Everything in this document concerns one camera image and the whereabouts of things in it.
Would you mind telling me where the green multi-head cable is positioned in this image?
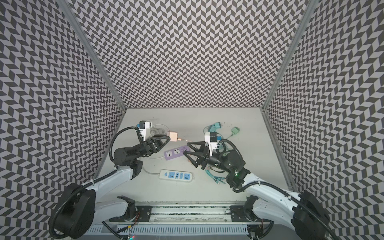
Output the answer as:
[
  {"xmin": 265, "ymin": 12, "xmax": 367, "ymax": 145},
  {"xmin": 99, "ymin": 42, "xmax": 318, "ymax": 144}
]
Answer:
[{"xmin": 217, "ymin": 133, "xmax": 236, "ymax": 148}]

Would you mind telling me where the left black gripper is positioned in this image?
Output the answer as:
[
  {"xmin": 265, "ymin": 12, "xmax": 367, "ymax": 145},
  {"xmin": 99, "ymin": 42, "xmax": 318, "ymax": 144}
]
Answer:
[{"xmin": 132, "ymin": 134, "xmax": 173, "ymax": 161}]

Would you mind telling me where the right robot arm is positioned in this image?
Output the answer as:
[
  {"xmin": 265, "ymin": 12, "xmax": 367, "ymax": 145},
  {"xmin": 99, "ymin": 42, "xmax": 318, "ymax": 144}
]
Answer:
[{"xmin": 184, "ymin": 139, "xmax": 338, "ymax": 240}]

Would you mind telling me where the teal multi-head cable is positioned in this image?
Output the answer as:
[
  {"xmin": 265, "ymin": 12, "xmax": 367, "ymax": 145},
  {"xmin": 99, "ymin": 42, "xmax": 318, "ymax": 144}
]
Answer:
[{"xmin": 202, "ymin": 125, "xmax": 229, "ymax": 185}]

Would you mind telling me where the white blue power strip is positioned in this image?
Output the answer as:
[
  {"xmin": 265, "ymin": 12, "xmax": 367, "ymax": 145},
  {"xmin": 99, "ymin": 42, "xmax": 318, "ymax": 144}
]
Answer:
[{"xmin": 159, "ymin": 170, "xmax": 193, "ymax": 183}]

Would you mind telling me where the pink charger plug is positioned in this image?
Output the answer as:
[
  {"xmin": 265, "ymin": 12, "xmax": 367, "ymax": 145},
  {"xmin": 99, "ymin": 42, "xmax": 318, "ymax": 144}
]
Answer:
[{"xmin": 167, "ymin": 131, "xmax": 179, "ymax": 142}]

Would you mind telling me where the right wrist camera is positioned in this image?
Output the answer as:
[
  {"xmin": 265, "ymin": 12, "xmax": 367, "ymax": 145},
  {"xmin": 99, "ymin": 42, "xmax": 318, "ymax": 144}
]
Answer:
[{"xmin": 204, "ymin": 132, "xmax": 218, "ymax": 156}]

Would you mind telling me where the purple power strip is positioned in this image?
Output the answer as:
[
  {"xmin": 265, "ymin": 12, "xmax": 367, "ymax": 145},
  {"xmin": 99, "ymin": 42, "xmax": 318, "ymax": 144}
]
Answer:
[{"xmin": 164, "ymin": 146, "xmax": 191, "ymax": 161}]

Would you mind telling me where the green charger plug far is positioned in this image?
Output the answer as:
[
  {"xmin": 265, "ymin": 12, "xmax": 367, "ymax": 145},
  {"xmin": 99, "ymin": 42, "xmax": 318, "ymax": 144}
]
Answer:
[{"xmin": 231, "ymin": 127, "xmax": 240, "ymax": 135}]

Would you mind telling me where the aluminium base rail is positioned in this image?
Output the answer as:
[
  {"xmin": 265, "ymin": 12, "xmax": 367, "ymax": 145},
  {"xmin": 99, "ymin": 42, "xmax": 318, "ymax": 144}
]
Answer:
[{"xmin": 67, "ymin": 202, "xmax": 319, "ymax": 226}]

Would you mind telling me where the teal charger plug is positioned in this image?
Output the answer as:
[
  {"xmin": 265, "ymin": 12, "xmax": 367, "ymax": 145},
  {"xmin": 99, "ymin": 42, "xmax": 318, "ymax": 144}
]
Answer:
[{"xmin": 208, "ymin": 122, "xmax": 222, "ymax": 133}]

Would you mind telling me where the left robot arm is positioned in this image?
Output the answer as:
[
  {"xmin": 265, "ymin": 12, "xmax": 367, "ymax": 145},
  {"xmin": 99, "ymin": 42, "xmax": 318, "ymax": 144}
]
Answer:
[{"xmin": 49, "ymin": 127, "xmax": 171, "ymax": 240}]

